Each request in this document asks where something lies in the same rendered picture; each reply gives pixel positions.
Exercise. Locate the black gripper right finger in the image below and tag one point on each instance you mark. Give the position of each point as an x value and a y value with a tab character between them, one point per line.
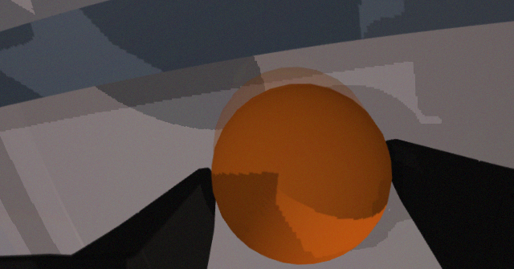
463	208

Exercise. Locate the clear glass walls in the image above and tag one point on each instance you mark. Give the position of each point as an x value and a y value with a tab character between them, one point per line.
6	247

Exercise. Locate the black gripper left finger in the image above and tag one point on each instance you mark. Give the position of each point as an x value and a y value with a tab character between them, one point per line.
173	232

